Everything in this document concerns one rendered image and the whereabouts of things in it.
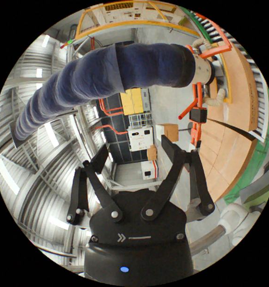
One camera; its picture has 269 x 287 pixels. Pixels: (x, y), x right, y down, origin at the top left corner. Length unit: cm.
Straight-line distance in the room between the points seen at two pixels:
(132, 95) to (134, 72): 732
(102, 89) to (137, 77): 14
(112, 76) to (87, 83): 9
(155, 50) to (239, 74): 52
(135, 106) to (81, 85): 738
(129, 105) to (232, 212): 777
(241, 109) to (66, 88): 87
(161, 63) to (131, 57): 10
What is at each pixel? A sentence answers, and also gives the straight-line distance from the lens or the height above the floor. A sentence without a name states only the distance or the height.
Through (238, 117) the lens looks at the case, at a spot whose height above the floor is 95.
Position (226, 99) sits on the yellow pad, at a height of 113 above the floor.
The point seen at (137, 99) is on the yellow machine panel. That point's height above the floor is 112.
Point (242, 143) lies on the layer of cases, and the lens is 113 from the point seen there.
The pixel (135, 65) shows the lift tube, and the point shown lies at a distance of 32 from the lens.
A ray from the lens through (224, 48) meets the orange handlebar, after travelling 42.
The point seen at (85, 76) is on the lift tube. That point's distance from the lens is 34.
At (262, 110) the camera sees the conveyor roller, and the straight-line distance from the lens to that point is 103.
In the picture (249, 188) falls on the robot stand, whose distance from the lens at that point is 98.
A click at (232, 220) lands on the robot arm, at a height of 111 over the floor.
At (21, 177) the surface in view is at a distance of 478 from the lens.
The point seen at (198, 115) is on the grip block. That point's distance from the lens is 48.
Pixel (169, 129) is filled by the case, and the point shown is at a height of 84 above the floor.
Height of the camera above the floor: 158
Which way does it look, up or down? 2 degrees up
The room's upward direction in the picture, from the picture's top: 99 degrees counter-clockwise
